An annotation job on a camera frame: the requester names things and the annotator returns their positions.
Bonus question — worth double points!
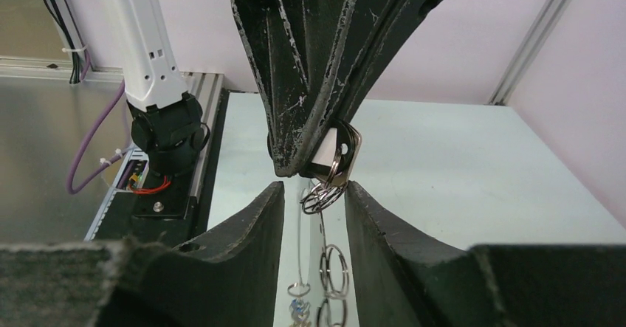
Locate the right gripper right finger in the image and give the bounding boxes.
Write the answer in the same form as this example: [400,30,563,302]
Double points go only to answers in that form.
[345,181,625,326]

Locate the left electronics board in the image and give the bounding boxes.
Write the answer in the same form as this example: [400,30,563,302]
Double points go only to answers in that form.
[114,149,172,195]

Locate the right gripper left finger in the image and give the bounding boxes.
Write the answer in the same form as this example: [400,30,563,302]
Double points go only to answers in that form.
[1,181,285,326]

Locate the grey cable duct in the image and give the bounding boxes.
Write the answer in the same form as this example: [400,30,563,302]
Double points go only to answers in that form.
[83,187,119,241]

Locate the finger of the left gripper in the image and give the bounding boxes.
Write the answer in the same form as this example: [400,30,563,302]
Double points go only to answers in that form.
[312,0,443,140]
[231,0,367,177]

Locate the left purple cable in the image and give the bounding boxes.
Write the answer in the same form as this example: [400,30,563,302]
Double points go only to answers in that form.
[66,50,135,196]

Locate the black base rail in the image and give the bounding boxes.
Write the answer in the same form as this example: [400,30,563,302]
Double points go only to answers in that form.
[85,80,224,247]

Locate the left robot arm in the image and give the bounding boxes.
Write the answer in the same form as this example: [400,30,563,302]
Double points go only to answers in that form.
[104,0,443,177]

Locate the large metal keyring plate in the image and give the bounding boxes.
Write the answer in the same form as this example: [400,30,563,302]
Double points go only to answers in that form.
[286,179,350,326]

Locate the left aluminium frame post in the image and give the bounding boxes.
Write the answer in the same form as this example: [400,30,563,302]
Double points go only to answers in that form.
[487,0,571,106]

